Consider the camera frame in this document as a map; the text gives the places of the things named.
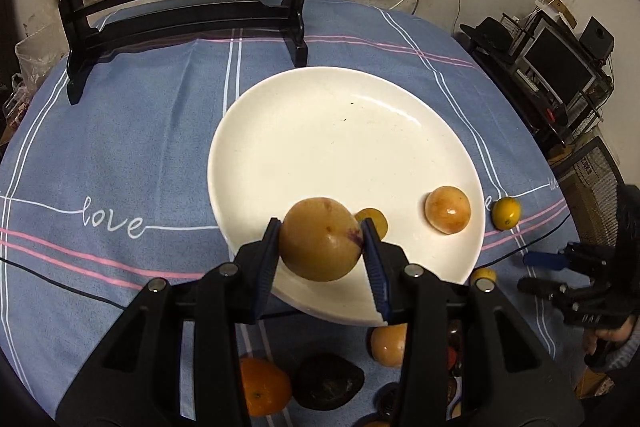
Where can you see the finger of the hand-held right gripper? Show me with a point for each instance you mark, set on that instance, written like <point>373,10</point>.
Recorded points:
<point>537,285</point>
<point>545,259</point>

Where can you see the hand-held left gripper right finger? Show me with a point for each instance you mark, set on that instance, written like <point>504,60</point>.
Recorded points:
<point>375,277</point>

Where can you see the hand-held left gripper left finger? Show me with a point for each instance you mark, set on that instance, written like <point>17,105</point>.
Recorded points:
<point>267,272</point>

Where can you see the yellow orange oval fruit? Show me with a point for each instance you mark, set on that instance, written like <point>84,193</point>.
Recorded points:
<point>482,275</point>

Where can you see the pale spotted round fruit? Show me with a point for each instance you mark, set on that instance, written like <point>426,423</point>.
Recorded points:
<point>315,242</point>

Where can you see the small olive round fruit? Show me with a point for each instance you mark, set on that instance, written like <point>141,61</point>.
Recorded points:
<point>376,219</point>

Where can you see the yellow green citrus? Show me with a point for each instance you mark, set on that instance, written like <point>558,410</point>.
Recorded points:
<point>506,213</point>

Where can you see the tan round fruit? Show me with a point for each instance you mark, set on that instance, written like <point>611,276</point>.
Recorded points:
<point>387,346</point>

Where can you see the dark red water chestnut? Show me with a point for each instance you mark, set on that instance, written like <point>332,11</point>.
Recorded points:
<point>454,332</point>

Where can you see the large glossy tan fruit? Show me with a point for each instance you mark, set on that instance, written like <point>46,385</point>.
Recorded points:
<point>447,209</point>

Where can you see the red round fruit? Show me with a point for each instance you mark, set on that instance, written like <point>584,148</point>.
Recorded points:
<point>454,359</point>

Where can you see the orange tangerine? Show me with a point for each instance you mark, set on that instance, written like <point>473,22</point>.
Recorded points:
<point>265,387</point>

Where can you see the dark wrinkled passion fruit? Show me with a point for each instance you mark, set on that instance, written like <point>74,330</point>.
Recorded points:
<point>327,382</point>

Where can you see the dark purple round fruit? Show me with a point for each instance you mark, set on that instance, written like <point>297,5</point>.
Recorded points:
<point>389,402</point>

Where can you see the patterned dark water chestnut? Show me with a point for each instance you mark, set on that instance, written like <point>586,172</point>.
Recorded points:
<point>451,389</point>

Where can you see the brown orange round fruit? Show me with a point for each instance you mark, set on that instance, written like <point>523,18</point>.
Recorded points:
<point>375,422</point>

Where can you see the white plate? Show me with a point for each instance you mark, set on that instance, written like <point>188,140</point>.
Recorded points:
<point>325,132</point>

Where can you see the person's right forearm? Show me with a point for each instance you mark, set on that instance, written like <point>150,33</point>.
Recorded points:
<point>627,352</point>

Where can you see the person's right hand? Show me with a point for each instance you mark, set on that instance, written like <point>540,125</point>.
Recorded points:
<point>602,339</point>

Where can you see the cardboard box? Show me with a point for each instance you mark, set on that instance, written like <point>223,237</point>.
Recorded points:
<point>595,382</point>

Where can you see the computer monitor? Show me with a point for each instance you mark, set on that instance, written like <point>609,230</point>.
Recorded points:
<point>557,64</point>

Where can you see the blue striped tablecloth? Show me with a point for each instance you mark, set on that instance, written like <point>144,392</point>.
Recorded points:
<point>125,157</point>

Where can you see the black metal rack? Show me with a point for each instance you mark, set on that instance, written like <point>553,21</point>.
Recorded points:
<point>505,72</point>

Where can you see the black speaker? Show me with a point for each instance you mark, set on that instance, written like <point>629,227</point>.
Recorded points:
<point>596,38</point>

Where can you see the black hat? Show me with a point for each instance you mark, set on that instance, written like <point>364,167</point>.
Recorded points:
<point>487,33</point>

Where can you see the small beige box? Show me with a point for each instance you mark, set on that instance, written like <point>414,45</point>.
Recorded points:
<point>556,6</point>

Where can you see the clear plastic bag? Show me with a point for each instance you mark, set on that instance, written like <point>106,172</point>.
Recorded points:
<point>35,62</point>

